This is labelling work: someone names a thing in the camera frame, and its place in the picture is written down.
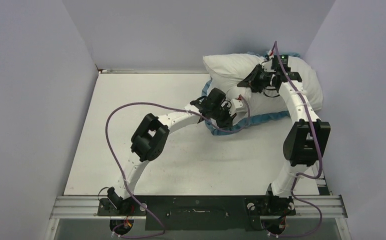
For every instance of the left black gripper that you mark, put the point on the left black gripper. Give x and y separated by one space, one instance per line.
227 123

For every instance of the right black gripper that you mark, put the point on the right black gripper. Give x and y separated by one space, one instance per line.
251 81

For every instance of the white pillow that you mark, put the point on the white pillow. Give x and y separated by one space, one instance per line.
311 85

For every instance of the white pillowcase with blue trim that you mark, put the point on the white pillowcase with blue trim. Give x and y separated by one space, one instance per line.
245 121

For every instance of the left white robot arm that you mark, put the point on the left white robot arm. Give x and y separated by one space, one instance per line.
150 137

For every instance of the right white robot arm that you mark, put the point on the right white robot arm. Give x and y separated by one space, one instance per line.
308 136

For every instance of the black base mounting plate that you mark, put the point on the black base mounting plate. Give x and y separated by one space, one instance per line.
202 212

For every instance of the white knob on plate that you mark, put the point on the white knob on plate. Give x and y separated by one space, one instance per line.
143 207

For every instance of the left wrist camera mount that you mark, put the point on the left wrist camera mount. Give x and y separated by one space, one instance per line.
237 107

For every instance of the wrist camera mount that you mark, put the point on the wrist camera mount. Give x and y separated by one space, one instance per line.
270 54
237 107

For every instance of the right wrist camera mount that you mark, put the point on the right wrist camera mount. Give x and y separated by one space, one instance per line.
270 54

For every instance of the aluminium right side rail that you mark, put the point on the aluminium right side rail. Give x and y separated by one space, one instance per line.
321 181

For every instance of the aluminium rail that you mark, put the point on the aluminium rail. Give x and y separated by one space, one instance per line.
86 207
321 181

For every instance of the aluminium front rail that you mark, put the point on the aluminium front rail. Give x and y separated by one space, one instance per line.
86 207

